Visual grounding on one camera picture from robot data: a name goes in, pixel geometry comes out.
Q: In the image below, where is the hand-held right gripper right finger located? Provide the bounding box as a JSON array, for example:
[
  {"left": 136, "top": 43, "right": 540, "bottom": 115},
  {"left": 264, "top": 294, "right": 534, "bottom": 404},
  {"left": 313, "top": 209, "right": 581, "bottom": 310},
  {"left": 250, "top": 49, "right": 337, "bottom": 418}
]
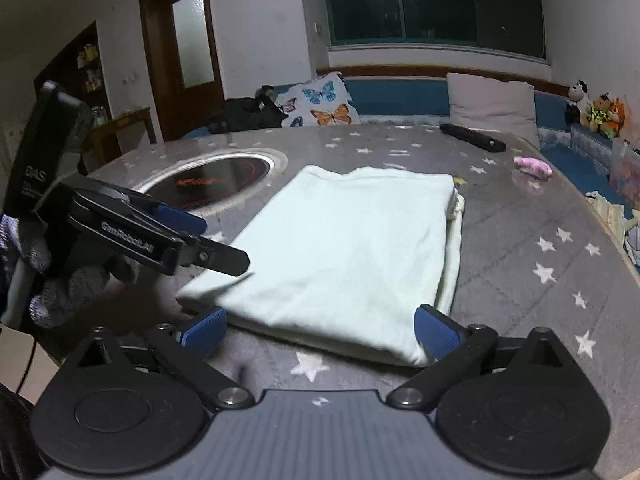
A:
[{"left": 387, "top": 304, "right": 581, "bottom": 409}]

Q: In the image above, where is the dark window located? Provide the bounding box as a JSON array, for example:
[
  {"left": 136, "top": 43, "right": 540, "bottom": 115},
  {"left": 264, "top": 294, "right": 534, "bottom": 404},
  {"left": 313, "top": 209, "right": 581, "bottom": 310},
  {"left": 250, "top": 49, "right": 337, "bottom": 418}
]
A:
[{"left": 320, "top": 0, "right": 551, "bottom": 66}]

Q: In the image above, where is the light green t-shirt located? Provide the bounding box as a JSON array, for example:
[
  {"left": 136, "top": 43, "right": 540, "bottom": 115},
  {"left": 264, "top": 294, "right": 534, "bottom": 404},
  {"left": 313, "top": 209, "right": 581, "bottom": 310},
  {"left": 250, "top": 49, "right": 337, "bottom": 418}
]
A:
[{"left": 176, "top": 165, "right": 466, "bottom": 367}]

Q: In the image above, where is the clear plastic storage box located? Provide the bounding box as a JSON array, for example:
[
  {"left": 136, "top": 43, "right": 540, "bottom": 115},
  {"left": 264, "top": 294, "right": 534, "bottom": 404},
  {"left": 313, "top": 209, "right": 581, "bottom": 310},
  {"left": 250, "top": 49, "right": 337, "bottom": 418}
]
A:
[{"left": 609, "top": 137, "right": 640, "bottom": 211}]

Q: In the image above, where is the black remote bar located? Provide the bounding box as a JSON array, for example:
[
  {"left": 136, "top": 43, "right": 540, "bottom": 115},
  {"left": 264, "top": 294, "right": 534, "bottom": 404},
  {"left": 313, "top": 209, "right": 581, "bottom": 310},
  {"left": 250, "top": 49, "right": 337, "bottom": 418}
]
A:
[{"left": 439, "top": 122, "right": 507, "bottom": 153}]

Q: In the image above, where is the wooden door with glass pane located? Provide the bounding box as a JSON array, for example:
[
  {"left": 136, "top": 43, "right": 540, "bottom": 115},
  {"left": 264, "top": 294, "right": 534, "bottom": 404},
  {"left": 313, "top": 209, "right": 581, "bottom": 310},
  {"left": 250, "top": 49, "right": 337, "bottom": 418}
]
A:
[{"left": 139, "top": 0, "right": 226, "bottom": 143}]

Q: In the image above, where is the grey star print tablecloth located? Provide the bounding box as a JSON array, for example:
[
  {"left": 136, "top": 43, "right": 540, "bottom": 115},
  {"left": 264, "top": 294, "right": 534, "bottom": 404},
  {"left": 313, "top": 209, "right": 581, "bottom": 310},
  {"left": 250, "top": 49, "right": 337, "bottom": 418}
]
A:
[{"left": 50, "top": 125, "right": 640, "bottom": 480}]

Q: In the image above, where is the wooden bench backrest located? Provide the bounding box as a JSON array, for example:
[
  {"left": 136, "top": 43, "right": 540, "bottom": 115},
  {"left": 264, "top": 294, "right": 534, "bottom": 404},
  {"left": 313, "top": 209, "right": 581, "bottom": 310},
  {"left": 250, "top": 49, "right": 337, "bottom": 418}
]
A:
[{"left": 316, "top": 65, "right": 551, "bottom": 83}]

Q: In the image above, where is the orange plush toy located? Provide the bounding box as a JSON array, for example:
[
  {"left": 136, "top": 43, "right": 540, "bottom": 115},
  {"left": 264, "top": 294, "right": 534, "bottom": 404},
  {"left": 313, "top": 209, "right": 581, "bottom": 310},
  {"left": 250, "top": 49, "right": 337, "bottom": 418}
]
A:
[{"left": 607, "top": 97, "right": 629, "bottom": 138}]

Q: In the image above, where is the butterfly print pillow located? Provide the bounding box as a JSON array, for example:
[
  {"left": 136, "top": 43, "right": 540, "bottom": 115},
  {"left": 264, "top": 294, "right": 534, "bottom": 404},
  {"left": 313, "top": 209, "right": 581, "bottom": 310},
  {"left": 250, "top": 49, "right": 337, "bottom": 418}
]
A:
[{"left": 275, "top": 72, "right": 362, "bottom": 130}]

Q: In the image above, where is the round black induction cooktop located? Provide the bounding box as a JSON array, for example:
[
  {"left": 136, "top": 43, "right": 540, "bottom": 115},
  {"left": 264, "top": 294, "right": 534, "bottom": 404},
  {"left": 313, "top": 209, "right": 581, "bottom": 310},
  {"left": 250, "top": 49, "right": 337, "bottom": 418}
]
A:
[{"left": 135, "top": 147, "right": 290, "bottom": 213}]

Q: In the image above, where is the pile of light clothes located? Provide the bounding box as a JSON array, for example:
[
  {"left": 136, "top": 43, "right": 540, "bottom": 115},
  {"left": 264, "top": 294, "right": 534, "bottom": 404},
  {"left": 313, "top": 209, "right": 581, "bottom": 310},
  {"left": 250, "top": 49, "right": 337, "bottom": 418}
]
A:
[{"left": 585, "top": 190, "right": 640, "bottom": 276}]

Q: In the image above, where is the person's left hand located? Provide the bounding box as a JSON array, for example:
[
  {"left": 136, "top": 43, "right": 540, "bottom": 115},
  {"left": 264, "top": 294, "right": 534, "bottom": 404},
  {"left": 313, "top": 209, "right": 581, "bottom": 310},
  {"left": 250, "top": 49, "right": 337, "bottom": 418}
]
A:
[{"left": 0, "top": 214, "right": 135, "bottom": 330}]

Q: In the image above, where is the brown plush toy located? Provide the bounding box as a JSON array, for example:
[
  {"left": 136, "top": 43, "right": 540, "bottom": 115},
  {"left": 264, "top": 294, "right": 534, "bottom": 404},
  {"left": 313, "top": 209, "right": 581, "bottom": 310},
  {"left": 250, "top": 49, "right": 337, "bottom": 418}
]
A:
[{"left": 580, "top": 92, "right": 617, "bottom": 138}]

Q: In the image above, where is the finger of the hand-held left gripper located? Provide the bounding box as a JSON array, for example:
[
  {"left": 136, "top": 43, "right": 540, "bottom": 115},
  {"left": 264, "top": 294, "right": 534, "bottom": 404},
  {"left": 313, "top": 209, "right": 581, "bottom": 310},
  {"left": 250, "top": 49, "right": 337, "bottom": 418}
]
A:
[
  {"left": 120, "top": 192, "right": 208, "bottom": 235},
  {"left": 175, "top": 232, "right": 250, "bottom": 277}
]

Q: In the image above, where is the grey pillow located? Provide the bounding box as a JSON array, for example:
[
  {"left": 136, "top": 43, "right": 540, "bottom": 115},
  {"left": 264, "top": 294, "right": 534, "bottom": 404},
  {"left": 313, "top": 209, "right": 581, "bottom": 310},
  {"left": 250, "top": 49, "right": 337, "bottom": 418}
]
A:
[{"left": 446, "top": 72, "right": 542, "bottom": 150}]

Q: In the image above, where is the dark wooden cabinet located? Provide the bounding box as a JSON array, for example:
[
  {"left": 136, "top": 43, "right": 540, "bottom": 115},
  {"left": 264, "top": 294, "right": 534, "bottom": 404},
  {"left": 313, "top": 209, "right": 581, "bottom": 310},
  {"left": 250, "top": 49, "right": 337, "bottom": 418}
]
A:
[{"left": 34, "top": 21, "right": 108, "bottom": 126}]

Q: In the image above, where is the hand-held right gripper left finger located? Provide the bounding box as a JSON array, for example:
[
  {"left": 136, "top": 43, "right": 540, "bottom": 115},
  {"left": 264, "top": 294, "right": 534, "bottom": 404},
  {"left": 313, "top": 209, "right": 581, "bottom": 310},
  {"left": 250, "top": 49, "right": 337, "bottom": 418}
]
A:
[{"left": 66, "top": 306, "right": 255, "bottom": 409}]

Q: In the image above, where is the small pink toy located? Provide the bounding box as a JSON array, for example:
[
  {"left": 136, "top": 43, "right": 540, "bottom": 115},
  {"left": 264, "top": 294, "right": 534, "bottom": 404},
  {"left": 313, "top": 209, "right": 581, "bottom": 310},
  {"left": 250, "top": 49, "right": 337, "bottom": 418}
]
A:
[{"left": 514, "top": 156, "right": 553, "bottom": 181}]

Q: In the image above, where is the panda plush toy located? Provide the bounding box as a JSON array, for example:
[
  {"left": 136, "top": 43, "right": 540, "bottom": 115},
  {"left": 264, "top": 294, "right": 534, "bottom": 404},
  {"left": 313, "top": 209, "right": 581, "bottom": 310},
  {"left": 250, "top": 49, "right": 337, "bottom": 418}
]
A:
[{"left": 567, "top": 79, "right": 592, "bottom": 111}]

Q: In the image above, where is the person's dark clothing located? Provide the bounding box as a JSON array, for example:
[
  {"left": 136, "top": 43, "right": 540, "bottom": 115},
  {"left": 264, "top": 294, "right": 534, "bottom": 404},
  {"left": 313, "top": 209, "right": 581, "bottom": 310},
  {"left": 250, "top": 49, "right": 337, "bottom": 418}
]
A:
[{"left": 0, "top": 385, "right": 41, "bottom": 480}]

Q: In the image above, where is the blue bench cushion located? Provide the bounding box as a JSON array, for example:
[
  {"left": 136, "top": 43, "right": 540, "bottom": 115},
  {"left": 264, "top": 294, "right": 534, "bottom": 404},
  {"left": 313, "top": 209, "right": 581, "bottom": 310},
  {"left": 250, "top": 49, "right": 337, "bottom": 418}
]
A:
[{"left": 182, "top": 77, "right": 626, "bottom": 196}]

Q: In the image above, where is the wooden side table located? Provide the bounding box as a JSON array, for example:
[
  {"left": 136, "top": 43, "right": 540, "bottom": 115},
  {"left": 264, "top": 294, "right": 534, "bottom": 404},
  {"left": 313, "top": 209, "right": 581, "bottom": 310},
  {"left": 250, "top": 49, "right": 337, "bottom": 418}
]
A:
[{"left": 80, "top": 106, "right": 158, "bottom": 171}]

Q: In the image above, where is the thin cable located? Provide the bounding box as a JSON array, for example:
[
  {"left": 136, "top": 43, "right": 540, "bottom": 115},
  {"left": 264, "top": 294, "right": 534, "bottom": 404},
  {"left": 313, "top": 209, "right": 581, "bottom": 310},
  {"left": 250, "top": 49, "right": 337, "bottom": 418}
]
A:
[{"left": 15, "top": 337, "right": 40, "bottom": 396}]

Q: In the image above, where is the black clothing heap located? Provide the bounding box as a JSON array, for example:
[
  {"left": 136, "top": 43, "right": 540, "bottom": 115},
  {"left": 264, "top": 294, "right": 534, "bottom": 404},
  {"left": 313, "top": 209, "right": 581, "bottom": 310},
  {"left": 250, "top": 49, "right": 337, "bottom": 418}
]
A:
[{"left": 207, "top": 85, "right": 288, "bottom": 135}]

